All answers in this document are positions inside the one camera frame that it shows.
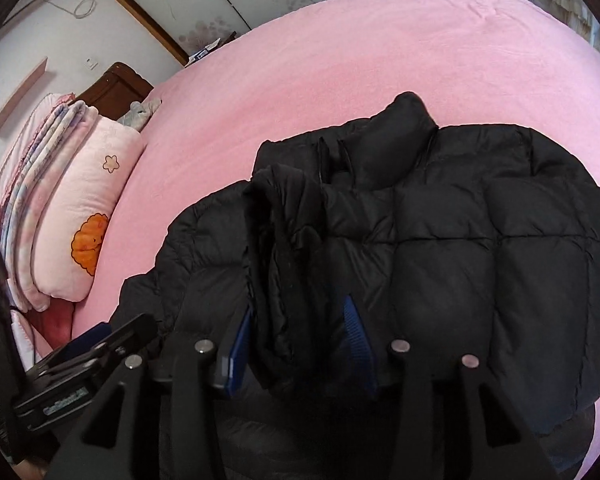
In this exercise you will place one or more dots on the folded striped pink quilt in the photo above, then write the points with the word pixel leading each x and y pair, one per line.
pixel 30 171

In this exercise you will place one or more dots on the pink cartoon pillow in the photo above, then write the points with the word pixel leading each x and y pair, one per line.
pixel 73 227

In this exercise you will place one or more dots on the brown wooden headboard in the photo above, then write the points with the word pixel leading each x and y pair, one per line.
pixel 114 92

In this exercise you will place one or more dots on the white wall socket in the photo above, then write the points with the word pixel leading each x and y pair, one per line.
pixel 91 63

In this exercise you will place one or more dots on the black puffer jacket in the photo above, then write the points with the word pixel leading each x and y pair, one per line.
pixel 473 256

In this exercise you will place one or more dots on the grey cloth near headboard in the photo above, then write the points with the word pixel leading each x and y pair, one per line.
pixel 138 115

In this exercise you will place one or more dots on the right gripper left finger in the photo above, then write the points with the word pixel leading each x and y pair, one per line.
pixel 232 356

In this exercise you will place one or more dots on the pink wall shelf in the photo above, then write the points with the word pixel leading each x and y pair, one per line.
pixel 28 82

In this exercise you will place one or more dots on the items on bedside table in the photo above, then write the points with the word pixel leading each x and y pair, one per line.
pixel 209 48

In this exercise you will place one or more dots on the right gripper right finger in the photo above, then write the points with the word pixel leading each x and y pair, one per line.
pixel 360 354

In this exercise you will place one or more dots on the pink bed sheet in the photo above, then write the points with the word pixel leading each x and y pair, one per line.
pixel 471 62

